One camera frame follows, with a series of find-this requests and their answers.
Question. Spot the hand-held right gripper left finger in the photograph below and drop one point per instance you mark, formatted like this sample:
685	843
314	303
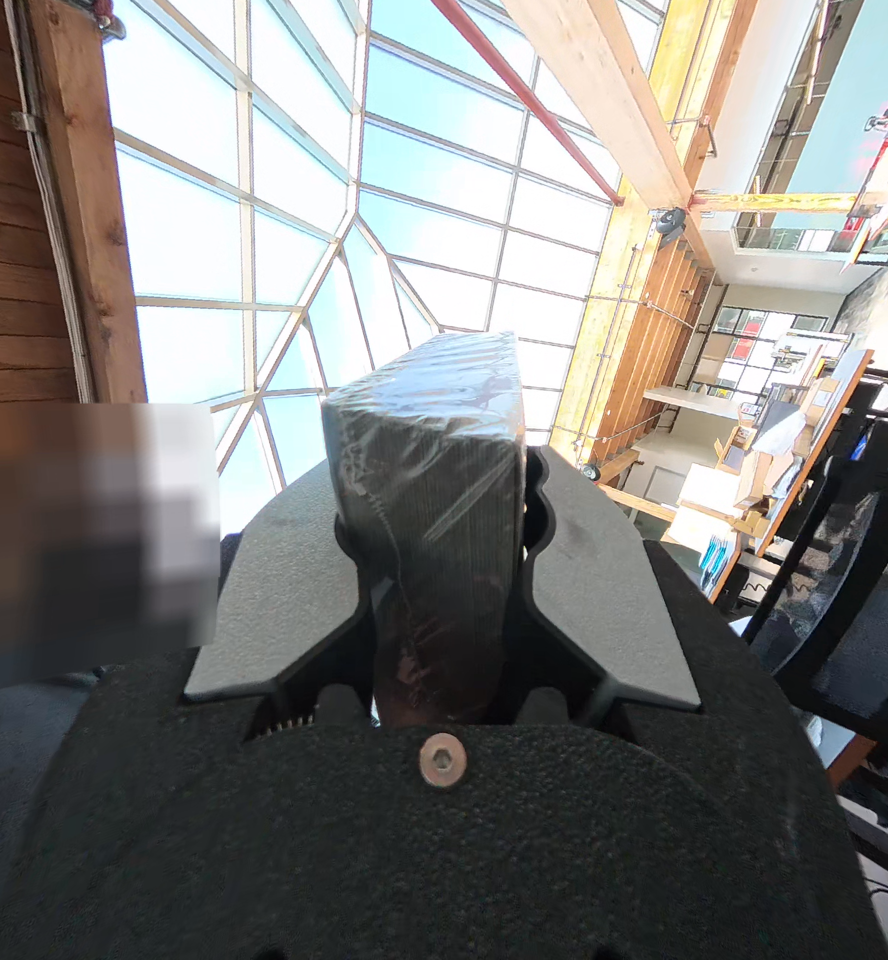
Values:
279	600

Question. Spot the red pipe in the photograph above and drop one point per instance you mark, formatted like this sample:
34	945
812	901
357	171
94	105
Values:
534	97

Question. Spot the orange hanging sign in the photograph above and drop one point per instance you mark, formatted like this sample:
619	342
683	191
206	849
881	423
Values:
883	187

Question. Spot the black round speaker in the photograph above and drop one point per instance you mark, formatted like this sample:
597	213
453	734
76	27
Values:
670	223

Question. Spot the black chair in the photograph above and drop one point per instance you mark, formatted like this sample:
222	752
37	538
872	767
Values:
849	585

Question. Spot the wooden table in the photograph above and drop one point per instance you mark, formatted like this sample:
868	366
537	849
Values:
781	480

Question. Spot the wooden ceiling beam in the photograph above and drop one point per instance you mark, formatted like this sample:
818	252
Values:
609	82

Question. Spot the black plastic-wrapped box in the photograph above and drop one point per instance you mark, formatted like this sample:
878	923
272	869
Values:
436	480

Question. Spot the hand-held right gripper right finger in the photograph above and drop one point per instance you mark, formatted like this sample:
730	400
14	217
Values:
601	600

